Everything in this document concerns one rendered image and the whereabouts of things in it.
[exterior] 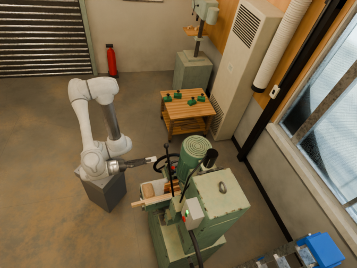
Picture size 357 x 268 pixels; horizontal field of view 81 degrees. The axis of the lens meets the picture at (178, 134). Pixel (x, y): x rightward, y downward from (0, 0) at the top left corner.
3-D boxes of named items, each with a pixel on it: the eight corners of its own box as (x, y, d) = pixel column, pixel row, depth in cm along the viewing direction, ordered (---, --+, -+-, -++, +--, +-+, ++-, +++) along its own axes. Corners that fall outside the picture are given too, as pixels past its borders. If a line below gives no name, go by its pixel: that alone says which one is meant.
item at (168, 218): (176, 212, 148) (178, 205, 139) (179, 222, 144) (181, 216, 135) (163, 216, 146) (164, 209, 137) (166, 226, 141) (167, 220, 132)
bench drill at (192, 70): (194, 82, 418) (214, -10, 300) (205, 103, 381) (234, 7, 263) (171, 84, 405) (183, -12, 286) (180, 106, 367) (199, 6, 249)
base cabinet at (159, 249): (184, 208, 249) (196, 179, 196) (203, 262, 215) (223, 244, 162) (147, 219, 236) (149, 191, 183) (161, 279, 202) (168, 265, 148)
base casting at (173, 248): (196, 179, 196) (197, 174, 189) (223, 244, 162) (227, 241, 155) (149, 191, 182) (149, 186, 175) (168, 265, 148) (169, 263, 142)
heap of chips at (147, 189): (151, 182, 168) (152, 180, 166) (155, 197, 160) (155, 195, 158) (141, 184, 165) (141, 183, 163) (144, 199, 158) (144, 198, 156)
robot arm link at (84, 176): (110, 178, 129) (108, 174, 117) (83, 185, 124) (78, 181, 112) (107, 162, 132) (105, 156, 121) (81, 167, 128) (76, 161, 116)
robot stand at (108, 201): (88, 199, 242) (77, 172, 197) (107, 179, 261) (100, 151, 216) (109, 213, 235) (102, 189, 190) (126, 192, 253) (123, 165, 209)
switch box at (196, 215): (190, 209, 114) (196, 196, 102) (197, 227, 109) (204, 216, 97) (180, 212, 113) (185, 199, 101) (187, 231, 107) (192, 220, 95)
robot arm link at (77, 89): (67, 99, 131) (90, 94, 135) (61, 75, 136) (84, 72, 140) (73, 109, 143) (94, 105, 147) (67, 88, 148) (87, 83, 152)
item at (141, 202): (200, 186, 171) (201, 184, 168) (201, 189, 169) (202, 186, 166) (131, 205, 154) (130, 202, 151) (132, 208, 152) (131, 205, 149)
